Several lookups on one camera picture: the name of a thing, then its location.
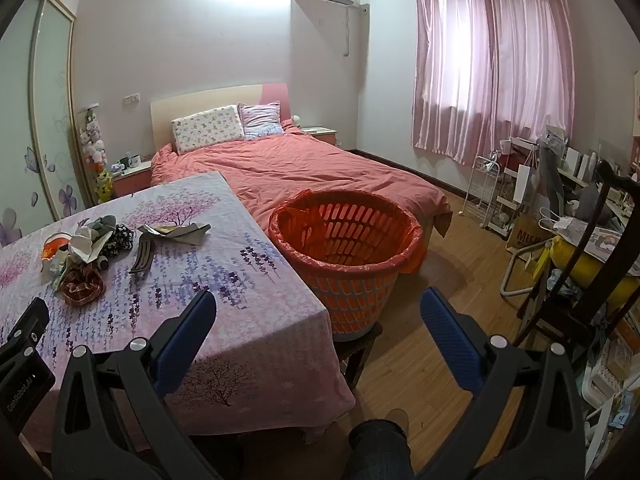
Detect person's leg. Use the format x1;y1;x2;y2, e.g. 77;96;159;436
349;409;417;480

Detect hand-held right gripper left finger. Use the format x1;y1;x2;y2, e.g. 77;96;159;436
51;289;236;480

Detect pink striped pillow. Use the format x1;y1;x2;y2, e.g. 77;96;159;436
237;101;285;140

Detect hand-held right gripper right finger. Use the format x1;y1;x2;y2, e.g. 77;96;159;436
419;287;587;480

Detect white wire rack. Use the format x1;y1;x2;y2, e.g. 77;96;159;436
462;156;506;227

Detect grey green cloth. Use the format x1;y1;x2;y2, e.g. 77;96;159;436
87;216;119;241

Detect cluttered white desk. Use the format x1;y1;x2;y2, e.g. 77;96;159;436
500;136;637;222

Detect frosted sliding wardrobe door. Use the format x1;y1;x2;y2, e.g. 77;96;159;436
0;0;87;250

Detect bed with cream headboard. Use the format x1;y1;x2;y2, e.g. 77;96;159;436
150;83;453;239

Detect yellow plastic tub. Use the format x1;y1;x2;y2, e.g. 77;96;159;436
549;236;640;302

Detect red plastic bin liner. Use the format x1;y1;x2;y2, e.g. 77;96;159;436
268;189;425;276

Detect brown paper bag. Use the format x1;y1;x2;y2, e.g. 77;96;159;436
506;212;552;262

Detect orange plastic laundry basket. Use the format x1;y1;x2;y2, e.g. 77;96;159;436
268;189;425;336

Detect plaid brown scrunchie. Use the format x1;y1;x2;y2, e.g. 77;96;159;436
61;265;107;306

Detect green yellow plush toy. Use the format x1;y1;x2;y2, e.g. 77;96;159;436
95;167;114;204

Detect hanging plush toys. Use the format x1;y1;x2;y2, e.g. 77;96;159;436
79;109;108;167

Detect white floral pillow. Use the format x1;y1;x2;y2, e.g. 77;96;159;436
171;105;246;155

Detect dark wooden chair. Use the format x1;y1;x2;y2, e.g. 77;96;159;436
515;160;640;357

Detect grey hanging cloth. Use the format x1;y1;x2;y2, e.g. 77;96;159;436
537;142;572;211

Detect pink satin curtain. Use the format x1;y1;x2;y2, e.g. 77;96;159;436
411;0;576;167

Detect black floral cloth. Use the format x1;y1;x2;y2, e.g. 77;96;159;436
102;224;135;260

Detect blue cracker packet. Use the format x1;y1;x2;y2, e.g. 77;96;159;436
137;222;212;247

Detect pink nightstand with mugs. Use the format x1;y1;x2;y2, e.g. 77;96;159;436
111;160;153;199

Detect coral duvet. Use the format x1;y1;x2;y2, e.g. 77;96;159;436
150;127;453;239

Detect white plastic crate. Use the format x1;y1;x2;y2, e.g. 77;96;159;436
581;339;640;463

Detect dark striped sock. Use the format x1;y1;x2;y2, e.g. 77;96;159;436
129;237;154;275

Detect white paper bag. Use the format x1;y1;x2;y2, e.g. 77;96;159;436
511;162;539;219

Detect dark wooden stool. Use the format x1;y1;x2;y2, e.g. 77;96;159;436
332;322;384;389

